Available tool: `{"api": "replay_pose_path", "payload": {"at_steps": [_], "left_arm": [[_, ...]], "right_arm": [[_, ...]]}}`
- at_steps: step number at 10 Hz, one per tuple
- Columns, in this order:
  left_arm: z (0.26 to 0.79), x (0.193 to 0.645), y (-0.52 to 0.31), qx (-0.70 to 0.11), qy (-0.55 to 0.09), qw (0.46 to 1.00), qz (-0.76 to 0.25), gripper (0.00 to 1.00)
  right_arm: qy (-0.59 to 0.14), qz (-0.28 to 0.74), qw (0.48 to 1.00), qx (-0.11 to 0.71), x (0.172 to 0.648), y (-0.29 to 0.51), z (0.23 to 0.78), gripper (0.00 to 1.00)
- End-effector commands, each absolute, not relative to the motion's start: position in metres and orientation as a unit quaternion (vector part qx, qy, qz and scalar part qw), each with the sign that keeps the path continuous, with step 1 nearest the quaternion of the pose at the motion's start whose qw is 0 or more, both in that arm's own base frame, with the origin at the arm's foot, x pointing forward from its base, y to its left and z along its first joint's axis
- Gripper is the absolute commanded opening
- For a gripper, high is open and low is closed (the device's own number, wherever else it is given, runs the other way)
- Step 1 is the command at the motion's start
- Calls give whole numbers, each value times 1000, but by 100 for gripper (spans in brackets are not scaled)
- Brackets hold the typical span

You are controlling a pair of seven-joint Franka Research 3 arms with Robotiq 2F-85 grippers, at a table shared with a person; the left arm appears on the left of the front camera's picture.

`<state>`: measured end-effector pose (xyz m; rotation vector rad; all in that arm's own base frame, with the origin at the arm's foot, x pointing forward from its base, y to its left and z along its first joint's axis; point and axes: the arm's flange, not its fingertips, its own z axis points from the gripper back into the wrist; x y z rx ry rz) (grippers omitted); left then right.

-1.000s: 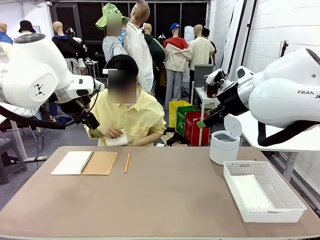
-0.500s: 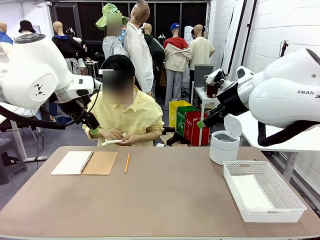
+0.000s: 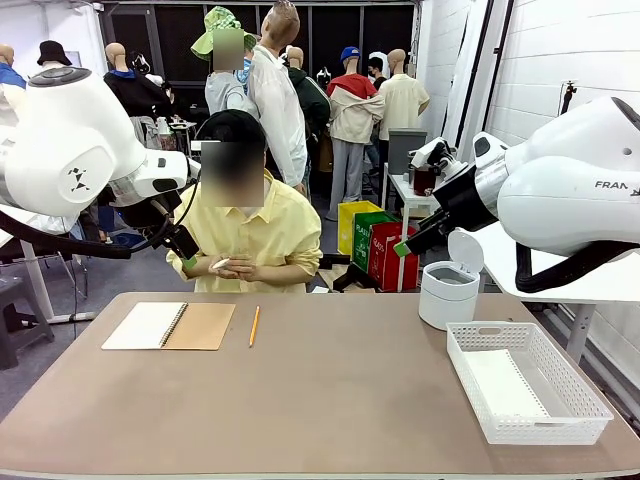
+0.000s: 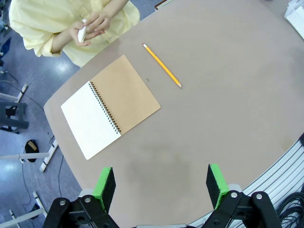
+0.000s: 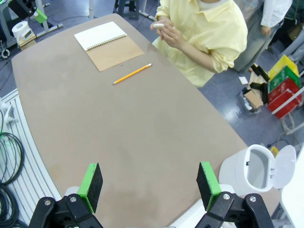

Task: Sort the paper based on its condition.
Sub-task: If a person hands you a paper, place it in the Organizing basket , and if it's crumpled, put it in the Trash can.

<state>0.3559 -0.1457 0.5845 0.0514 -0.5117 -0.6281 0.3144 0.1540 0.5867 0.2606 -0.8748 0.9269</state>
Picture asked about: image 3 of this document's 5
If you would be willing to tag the brown glass jar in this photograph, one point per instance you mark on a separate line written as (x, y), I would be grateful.
(425, 182)

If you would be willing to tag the person's right hand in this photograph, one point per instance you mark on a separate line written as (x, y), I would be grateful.
(224, 274)

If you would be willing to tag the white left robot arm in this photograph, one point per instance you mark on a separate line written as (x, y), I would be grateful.
(65, 140)

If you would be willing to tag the person's left forearm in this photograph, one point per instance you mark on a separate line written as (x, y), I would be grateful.
(282, 274)

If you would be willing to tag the mannequin black bucket hat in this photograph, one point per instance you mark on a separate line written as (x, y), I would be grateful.
(52, 52)

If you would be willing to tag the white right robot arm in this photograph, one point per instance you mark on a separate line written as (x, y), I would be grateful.
(560, 210)

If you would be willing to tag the mannequin dark green hoodie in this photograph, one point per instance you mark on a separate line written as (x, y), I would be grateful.
(312, 100)

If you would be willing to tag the mannequin cream shirt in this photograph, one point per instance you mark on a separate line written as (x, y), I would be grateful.
(402, 100)

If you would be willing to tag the person's head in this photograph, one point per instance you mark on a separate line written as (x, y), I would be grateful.
(232, 175)

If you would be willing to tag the white table with legs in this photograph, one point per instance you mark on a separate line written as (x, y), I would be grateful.
(35, 280)

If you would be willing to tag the person in black mask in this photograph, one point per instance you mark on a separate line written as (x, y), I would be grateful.
(376, 70)

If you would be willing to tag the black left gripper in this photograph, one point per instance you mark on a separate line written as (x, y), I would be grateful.
(142, 212)

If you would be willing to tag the mannequin black jacket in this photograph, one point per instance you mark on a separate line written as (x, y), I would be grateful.
(132, 92)

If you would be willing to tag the mannequin blue shirt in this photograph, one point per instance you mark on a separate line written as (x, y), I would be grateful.
(7, 75)

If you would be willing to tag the tall mannequin white shirt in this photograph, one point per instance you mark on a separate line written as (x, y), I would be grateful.
(275, 100)

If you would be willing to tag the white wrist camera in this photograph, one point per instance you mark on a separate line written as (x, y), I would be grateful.
(425, 155)
(195, 171)

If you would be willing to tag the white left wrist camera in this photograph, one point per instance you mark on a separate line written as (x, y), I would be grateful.
(195, 171)

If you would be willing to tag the person's right forearm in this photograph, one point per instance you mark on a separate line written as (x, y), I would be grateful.
(202, 269)

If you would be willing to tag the red recycling bin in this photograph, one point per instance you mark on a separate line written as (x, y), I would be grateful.
(387, 265)

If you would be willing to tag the yellow pencil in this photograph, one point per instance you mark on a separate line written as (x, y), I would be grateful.
(254, 327)

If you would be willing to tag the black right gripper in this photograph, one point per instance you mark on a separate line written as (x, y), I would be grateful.
(465, 200)

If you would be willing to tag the green recycling bin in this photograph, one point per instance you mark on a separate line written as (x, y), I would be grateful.
(361, 240)

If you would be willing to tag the mannequin blue cap red jacket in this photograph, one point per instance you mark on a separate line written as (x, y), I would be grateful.
(352, 115)

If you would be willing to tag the spiral notebook brown cover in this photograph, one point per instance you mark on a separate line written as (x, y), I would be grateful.
(200, 327)

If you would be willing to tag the person's left hand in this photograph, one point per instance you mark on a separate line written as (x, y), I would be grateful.
(250, 269)

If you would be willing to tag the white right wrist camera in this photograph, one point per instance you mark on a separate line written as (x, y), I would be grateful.
(425, 155)

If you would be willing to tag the white oval device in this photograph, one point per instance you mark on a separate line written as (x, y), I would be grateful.
(377, 55)

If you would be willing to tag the white paper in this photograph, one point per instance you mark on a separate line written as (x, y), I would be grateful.
(221, 263)

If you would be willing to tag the white round trash can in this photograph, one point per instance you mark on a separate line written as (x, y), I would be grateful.
(445, 300)

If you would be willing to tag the mannequin with green hat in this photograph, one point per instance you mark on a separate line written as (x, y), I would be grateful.
(225, 95)

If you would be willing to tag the grey plastic bin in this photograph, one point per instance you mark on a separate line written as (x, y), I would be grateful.
(407, 150)

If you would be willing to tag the black cap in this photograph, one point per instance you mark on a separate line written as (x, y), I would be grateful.
(232, 125)

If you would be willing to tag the white side table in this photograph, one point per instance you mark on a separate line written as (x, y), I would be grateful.
(500, 270)

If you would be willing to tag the yellow recycling bin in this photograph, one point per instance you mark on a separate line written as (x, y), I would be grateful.
(350, 225)

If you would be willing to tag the white perforated plastic basket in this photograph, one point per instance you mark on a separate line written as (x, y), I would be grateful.
(575, 395)

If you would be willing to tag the person's yellow shirt torso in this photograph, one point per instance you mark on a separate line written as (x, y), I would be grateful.
(280, 230)

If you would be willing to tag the small white table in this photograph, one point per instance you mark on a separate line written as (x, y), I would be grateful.
(400, 192)

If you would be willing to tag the black tripod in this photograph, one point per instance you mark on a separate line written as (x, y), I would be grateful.
(567, 100)

